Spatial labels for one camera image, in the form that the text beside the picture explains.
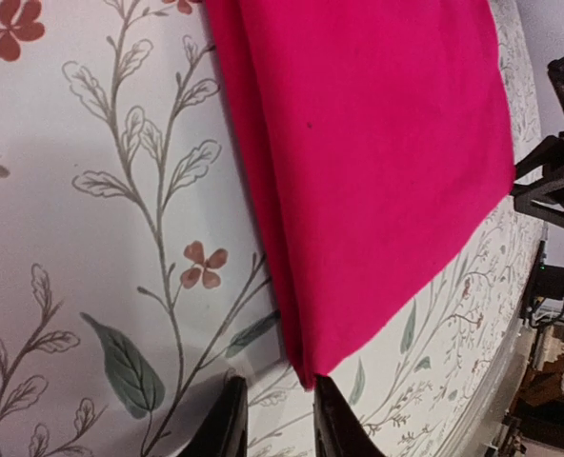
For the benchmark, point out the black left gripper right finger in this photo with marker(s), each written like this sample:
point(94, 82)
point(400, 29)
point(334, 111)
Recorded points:
point(337, 431)

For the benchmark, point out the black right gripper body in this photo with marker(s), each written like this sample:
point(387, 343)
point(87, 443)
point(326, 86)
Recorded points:
point(543, 198)

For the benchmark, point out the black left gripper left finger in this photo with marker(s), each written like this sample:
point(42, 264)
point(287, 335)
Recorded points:
point(224, 432)

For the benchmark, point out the magenta t-shirt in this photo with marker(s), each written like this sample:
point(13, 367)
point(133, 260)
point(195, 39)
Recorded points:
point(376, 137)

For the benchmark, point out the floral patterned table cloth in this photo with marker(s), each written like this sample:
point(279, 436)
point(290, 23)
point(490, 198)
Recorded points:
point(132, 279)

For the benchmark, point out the aluminium front rail base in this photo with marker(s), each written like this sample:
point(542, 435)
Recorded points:
point(520, 402)

